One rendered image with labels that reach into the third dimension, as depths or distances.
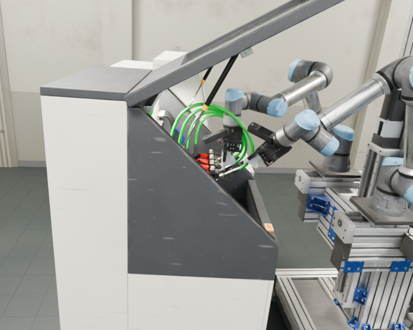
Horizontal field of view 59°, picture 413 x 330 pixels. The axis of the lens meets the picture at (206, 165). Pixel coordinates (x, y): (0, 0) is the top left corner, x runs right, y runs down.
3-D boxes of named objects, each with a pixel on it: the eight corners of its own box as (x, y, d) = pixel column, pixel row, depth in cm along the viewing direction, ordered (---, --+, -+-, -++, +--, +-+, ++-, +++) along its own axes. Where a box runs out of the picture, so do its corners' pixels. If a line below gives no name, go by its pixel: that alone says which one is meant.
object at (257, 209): (272, 274, 149) (277, 241, 144) (261, 274, 149) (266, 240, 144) (251, 205, 207) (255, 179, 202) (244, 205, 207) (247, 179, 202)
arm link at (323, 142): (332, 135, 139) (311, 118, 136) (344, 144, 128) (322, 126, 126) (318, 151, 141) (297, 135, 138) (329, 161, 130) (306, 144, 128)
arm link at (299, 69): (327, 151, 205) (307, 71, 170) (305, 143, 216) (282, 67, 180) (339, 137, 209) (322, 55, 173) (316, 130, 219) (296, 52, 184)
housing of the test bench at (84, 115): (128, 414, 171) (126, 92, 118) (66, 412, 169) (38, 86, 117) (158, 246, 302) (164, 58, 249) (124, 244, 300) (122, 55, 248)
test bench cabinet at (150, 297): (251, 418, 173) (274, 281, 145) (128, 414, 170) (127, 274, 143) (236, 310, 239) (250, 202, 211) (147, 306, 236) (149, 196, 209)
